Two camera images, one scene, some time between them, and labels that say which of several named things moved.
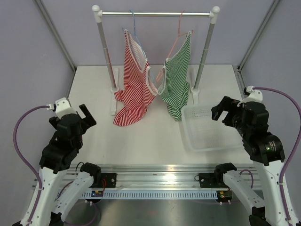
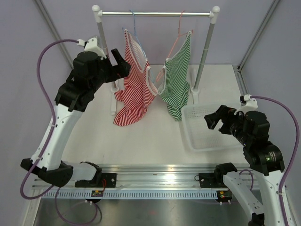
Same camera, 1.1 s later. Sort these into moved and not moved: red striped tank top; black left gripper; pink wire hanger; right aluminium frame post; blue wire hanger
Moved: black left gripper
Not moved: red striped tank top; right aluminium frame post; blue wire hanger; pink wire hanger
